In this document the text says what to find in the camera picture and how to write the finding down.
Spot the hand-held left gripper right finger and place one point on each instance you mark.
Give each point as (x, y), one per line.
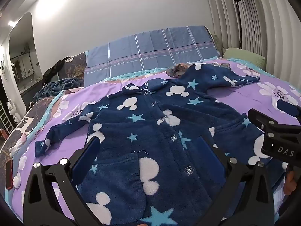
(206, 151)

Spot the teal fleece blanket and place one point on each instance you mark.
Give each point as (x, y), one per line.
(58, 86)

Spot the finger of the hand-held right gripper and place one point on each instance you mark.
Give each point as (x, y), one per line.
(263, 120)
(290, 109)

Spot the red phone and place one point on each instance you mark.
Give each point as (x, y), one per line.
(9, 175)

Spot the floral patterned cloth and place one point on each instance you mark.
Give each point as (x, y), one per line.
(176, 70)

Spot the person's right hand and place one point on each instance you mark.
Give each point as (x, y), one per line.
(291, 183)

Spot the blue plaid quilt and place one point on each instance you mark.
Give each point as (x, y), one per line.
(150, 51)

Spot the green pillow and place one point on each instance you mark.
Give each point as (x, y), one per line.
(244, 56)

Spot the white ladder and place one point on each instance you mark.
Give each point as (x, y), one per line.
(4, 117)

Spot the dark patterned bedspread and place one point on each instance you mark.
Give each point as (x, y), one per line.
(18, 127)

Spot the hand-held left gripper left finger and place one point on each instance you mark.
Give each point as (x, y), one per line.
(87, 153)

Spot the purple floral bed sheet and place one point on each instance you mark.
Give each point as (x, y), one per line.
(235, 94)

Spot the navy star print fleece jacket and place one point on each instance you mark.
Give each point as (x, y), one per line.
(150, 131)

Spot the small white object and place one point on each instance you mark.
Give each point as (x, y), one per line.
(17, 181)

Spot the black garment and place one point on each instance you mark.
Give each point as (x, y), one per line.
(54, 69)

